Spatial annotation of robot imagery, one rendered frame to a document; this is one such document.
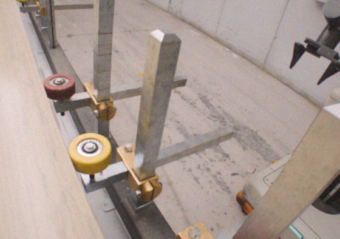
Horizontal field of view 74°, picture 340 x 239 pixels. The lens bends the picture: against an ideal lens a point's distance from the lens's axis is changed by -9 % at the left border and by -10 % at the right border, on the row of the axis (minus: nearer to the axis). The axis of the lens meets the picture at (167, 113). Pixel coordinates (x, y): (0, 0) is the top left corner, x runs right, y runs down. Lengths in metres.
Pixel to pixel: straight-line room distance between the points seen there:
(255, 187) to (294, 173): 1.18
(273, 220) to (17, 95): 0.58
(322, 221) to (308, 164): 1.25
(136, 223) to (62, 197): 0.25
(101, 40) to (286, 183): 0.48
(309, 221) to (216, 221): 0.49
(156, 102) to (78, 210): 0.21
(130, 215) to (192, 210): 0.91
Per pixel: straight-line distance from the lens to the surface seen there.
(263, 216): 0.28
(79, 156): 0.46
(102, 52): 0.60
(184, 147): 0.63
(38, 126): 0.54
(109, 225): 0.70
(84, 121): 0.85
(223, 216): 1.54
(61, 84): 0.66
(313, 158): 0.21
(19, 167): 0.47
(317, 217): 1.46
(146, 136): 0.43
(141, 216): 0.63
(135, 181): 0.53
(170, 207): 1.48
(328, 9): 0.76
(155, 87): 0.37
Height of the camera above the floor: 1.25
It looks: 37 degrees down
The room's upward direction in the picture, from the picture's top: 12 degrees clockwise
